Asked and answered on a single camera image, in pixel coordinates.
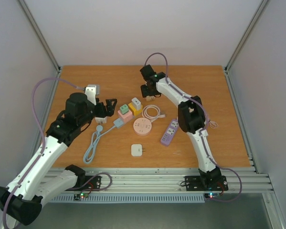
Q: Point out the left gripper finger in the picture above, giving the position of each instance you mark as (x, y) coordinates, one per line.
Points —
(114, 102)
(108, 105)

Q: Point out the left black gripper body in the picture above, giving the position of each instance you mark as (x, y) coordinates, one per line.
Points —
(102, 113)

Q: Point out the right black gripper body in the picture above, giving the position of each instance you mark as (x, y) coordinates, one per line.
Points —
(147, 90)

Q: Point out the white cube socket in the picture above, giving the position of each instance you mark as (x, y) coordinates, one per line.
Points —
(101, 120)

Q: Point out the beige cube socket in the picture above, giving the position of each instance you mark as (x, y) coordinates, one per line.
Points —
(150, 98)

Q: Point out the green charger plug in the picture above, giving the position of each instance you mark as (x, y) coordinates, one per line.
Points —
(124, 109)

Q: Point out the pink cube socket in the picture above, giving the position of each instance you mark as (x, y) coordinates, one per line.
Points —
(125, 117)

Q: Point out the white 66W charger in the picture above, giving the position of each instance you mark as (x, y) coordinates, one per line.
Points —
(136, 103)

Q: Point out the yellow cube socket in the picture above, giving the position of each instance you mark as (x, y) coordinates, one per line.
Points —
(135, 111)

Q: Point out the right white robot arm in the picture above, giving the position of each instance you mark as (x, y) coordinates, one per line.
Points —
(191, 118)

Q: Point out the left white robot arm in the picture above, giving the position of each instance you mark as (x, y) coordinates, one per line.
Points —
(24, 197)

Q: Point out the pink round socket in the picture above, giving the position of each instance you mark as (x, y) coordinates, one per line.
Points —
(142, 126)

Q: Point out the white flat charger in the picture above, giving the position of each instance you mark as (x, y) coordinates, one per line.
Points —
(137, 150)

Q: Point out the purple power strip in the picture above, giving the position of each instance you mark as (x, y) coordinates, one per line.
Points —
(170, 132)

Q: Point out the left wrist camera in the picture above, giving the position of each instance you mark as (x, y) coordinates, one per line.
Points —
(91, 91)

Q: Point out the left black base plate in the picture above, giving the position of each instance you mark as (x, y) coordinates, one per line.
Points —
(87, 183)

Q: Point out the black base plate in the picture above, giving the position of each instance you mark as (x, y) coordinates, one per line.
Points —
(194, 183)
(87, 183)

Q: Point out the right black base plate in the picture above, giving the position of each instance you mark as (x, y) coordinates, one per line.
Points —
(194, 183)

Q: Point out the grey slotted cable duct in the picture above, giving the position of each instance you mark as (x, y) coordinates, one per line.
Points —
(99, 198)

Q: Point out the aluminium rail frame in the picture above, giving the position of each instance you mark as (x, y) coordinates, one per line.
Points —
(167, 180)

